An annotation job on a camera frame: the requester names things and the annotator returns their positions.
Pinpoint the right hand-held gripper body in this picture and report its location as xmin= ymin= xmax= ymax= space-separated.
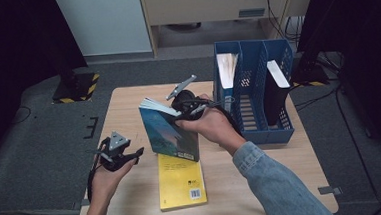
xmin=164 ymin=72 xmax=228 ymax=124

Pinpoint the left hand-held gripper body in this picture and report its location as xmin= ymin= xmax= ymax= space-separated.
xmin=93 ymin=130 xmax=140 ymax=173

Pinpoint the teal cover book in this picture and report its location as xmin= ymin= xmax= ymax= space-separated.
xmin=138 ymin=94 xmax=201 ymax=166

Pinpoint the blue spine book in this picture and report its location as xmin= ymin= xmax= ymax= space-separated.
xmin=215 ymin=51 xmax=243 ymax=115

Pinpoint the yellow book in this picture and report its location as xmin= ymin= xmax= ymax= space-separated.
xmin=156 ymin=150 xmax=209 ymax=213

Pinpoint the blue file rack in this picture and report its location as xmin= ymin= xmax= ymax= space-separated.
xmin=209 ymin=36 xmax=299 ymax=148

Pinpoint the black book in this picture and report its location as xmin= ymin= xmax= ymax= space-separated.
xmin=261 ymin=58 xmax=294 ymax=127

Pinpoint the person's left hand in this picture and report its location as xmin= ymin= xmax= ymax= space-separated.
xmin=87 ymin=157 xmax=142 ymax=208

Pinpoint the person's right hand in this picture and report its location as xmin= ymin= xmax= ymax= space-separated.
xmin=173 ymin=91 xmax=250 ymax=160

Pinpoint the grey tape piece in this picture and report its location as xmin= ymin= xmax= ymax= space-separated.
xmin=318 ymin=184 xmax=344 ymax=197
xmin=72 ymin=198 xmax=90 ymax=211

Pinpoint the beige wooden cabinet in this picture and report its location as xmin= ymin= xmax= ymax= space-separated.
xmin=138 ymin=0 xmax=321 ymax=58

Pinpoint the white panel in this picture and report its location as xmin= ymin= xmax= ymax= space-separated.
xmin=53 ymin=0 xmax=153 ymax=59

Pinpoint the black curtain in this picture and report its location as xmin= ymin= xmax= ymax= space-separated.
xmin=0 ymin=0 xmax=95 ymax=167
xmin=293 ymin=0 xmax=381 ymax=169

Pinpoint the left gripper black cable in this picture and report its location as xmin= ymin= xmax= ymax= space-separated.
xmin=84 ymin=152 xmax=107 ymax=203

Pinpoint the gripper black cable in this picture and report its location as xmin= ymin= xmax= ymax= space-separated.
xmin=207 ymin=95 xmax=244 ymax=139
xmin=84 ymin=152 xmax=107 ymax=203

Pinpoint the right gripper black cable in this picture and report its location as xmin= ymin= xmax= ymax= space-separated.
xmin=207 ymin=95 xmax=244 ymax=139

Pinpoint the thin black floor cable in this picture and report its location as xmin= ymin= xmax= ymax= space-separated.
xmin=10 ymin=105 xmax=33 ymax=125

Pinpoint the black power cable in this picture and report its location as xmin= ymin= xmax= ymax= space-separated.
xmin=263 ymin=0 xmax=288 ymax=41

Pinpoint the black cable bundle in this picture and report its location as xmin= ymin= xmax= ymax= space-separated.
xmin=283 ymin=14 xmax=307 ymax=46

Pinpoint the long black floor cable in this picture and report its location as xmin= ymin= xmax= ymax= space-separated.
xmin=292 ymin=82 xmax=381 ymax=215

